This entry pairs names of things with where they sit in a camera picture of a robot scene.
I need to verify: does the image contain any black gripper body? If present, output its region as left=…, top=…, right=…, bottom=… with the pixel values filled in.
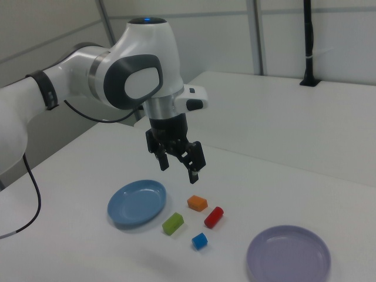
left=145, top=113, right=192, bottom=154

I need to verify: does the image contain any orange rectangular block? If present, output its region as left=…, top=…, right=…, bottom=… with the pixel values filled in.
left=187, top=195, right=209, bottom=212

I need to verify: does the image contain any red cylinder block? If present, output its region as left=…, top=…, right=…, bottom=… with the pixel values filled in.
left=203, top=206, right=224, bottom=229

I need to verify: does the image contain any green rectangular block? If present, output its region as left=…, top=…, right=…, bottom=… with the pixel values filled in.
left=162, top=212, right=185, bottom=236

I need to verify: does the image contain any small blue block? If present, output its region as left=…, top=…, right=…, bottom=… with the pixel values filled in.
left=192, top=232, right=209, bottom=250

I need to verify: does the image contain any blue plate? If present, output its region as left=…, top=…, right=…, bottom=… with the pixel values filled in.
left=107, top=179, right=167, bottom=227

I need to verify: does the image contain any purple plate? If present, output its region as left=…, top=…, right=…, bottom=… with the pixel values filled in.
left=246, top=224, right=332, bottom=282

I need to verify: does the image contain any black pole with clamp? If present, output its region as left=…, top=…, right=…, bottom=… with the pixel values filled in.
left=299, top=0, right=321, bottom=88

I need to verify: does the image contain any grey partition post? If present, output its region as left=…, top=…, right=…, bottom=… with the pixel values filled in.
left=251, top=0, right=267, bottom=76
left=96, top=0, right=118, bottom=49

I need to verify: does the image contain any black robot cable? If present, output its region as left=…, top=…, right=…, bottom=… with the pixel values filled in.
left=0, top=99, right=145, bottom=239

